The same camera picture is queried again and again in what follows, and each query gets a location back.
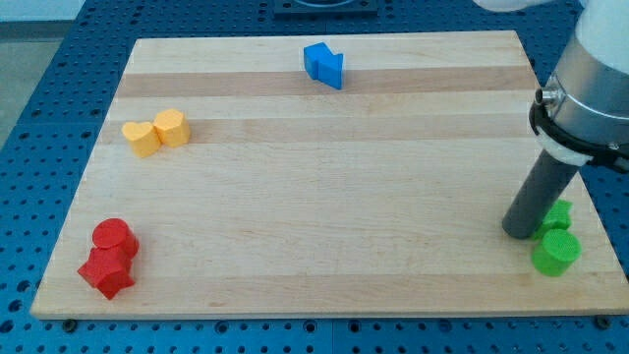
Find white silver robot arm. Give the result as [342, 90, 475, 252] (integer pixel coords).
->
[530, 0, 628, 173]

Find blue cube block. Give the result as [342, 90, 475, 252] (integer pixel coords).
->
[303, 42, 333, 80]

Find wooden board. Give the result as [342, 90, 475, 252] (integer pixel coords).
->
[30, 31, 628, 320]

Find blue triangular block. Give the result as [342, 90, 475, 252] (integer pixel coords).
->
[317, 54, 344, 89]

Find yellow hexagon block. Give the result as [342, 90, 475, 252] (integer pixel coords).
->
[153, 109, 191, 148]

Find yellow heart block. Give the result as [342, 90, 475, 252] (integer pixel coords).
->
[121, 122, 161, 158]

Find red cylinder block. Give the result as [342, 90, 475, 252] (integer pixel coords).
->
[91, 218, 140, 259]

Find red star block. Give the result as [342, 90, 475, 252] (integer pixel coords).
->
[78, 247, 135, 300]

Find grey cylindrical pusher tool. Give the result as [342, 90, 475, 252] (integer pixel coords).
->
[501, 150, 579, 239]

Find green star block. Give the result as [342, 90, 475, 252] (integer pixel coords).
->
[532, 200, 573, 240]

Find green cylinder block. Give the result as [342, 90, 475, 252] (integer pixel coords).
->
[531, 229, 582, 277]

